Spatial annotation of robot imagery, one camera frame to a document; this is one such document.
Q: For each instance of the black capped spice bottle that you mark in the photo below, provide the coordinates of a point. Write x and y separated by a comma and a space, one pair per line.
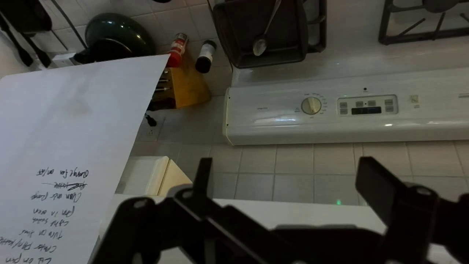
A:
205, 58

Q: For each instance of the red spice bottle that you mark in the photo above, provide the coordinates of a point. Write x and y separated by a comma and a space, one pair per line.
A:
177, 49

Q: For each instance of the cream stove timer dial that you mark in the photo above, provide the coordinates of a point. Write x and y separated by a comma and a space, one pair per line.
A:
311, 105

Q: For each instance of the black double burner grate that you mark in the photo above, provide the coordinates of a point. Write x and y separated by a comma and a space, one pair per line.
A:
419, 33
317, 30

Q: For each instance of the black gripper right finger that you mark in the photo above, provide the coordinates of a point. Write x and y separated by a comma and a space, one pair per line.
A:
415, 220

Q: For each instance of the handwritten white paper sheet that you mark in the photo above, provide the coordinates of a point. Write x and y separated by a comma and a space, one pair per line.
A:
63, 147

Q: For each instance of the wooden knife block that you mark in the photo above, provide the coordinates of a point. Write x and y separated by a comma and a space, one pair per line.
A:
191, 88

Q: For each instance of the white gas stove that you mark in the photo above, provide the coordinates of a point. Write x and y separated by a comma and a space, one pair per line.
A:
273, 122

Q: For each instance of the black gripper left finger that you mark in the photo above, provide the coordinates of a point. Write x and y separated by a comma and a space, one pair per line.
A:
132, 229

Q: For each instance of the green bowl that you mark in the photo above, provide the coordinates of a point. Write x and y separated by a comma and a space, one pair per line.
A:
117, 34

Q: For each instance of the metal spoon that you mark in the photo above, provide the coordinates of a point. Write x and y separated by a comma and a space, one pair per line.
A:
260, 47

